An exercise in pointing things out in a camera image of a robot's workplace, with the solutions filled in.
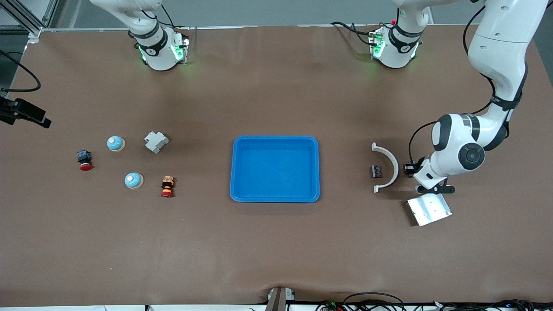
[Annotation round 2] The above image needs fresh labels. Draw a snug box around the brown table mat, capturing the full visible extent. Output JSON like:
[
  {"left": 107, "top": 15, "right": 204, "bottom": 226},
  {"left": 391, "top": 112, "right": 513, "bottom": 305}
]
[{"left": 0, "top": 24, "right": 553, "bottom": 308}]

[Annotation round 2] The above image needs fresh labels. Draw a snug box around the white curved plastic bracket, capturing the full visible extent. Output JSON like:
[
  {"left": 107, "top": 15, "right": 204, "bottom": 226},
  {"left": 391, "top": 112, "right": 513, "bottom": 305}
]
[{"left": 371, "top": 142, "right": 399, "bottom": 193}]

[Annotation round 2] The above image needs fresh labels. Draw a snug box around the red mushroom button black body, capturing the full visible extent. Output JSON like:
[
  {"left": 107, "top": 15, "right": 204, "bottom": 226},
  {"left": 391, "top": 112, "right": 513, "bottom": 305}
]
[{"left": 76, "top": 149, "right": 93, "bottom": 171}]

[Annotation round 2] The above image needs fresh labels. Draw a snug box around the grey plastic terminal block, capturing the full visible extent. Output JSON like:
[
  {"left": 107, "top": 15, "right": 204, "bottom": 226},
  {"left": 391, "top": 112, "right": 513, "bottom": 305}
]
[{"left": 144, "top": 131, "right": 169, "bottom": 154}]

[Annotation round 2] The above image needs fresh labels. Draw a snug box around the black arm base cable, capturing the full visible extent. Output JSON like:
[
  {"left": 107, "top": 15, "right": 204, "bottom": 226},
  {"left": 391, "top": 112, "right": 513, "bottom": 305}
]
[
  {"left": 160, "top": 4, "right": 191, "bottom": 31},
  {"left": 331, "top": 21, "right": 374, "bottom": 46}
]

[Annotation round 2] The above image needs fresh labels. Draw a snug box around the aluminium frame profile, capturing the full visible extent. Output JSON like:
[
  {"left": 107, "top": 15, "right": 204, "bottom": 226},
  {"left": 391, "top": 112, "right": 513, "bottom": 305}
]
[{"left": 0, "top": 0, "right": 59, "bottom": 44}]

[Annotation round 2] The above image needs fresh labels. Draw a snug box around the grey metal clamp bracket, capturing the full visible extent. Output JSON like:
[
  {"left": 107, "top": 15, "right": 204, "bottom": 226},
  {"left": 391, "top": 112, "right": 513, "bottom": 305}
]
[{"left": 266, "top": 286, "right": 296, "bottom": 311}]

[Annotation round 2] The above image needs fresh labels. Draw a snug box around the black cable bundle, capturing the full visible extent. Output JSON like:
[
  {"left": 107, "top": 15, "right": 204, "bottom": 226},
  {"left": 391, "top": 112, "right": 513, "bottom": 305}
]
[{"left": 315, "top": 292, "right": 553, "bottom": 311}]

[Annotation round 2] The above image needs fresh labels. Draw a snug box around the blue plastic tray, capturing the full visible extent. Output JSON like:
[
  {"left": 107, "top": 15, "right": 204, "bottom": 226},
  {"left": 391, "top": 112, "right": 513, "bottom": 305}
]
[{"left": 229, "top": 136, "right": 321, "bottom": 203}]

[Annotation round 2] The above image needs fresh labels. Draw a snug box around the silver metal plate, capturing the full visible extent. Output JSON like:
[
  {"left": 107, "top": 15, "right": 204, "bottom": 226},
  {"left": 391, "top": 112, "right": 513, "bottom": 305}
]
[{"left": 405, "top": 192, "right": 453, "bottom": 227}]

